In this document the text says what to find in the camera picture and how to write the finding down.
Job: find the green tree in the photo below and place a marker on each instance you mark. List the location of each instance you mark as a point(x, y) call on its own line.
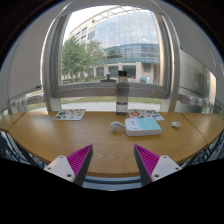
point(76, 58)

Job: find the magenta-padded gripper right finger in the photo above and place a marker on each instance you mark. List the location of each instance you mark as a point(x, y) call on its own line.
point(163, 166)

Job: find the glass office building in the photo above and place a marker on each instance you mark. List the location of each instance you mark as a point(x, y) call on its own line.
point(130, 36)

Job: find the large colourful sticker sheet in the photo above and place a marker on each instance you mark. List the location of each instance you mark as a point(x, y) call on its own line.
point(146, 114)

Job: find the small white charger block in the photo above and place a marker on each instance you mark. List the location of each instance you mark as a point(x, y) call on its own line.
point(175, 125)

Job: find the clear drink bottle, dark cap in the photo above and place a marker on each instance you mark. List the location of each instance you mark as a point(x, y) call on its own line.
point(122, 95)

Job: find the grey wall outlet rail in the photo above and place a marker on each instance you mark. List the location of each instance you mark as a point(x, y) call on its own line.
point(195, 100)
point(25, 101)

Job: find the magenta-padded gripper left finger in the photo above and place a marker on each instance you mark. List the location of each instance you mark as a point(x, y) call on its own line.
point(61, 168)

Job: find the small colourful sticker sheet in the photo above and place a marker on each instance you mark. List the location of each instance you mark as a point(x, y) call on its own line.
point(68, 114)

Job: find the white and mint power strip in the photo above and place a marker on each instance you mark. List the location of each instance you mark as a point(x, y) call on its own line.
point(143, 126)

